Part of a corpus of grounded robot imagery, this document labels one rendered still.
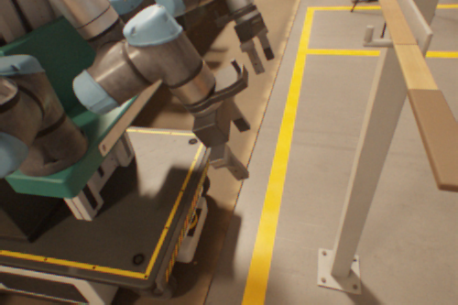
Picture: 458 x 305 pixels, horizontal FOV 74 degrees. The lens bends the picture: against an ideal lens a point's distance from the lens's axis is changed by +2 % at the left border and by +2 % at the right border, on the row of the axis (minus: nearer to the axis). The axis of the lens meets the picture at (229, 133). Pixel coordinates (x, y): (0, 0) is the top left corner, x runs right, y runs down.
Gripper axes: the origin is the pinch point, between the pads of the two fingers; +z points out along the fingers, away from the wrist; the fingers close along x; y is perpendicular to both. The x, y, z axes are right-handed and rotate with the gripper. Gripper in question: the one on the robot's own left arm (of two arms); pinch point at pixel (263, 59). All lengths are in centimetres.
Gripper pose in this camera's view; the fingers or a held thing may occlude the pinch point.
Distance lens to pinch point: 97.5
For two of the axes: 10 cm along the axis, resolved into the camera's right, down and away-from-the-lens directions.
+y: 8.4, -2.1, -4.9
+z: 4.1, 8.4, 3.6
